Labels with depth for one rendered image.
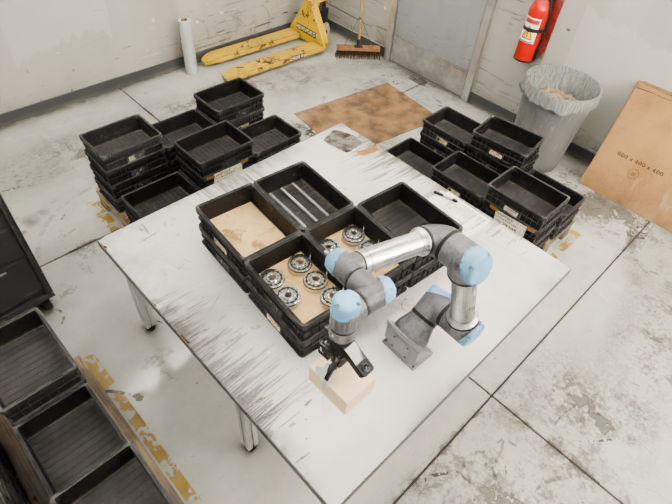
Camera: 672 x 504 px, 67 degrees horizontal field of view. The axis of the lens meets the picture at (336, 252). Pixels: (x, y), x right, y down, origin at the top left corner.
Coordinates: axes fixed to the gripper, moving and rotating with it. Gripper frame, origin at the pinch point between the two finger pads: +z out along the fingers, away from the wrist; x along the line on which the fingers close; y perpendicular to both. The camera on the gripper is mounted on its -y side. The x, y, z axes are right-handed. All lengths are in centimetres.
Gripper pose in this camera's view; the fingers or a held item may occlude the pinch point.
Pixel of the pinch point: (341, 376)
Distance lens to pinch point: 155.8
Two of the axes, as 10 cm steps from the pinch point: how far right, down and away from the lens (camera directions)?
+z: -0.7, 6.8, 7.3
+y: -6.9, -5.6, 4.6
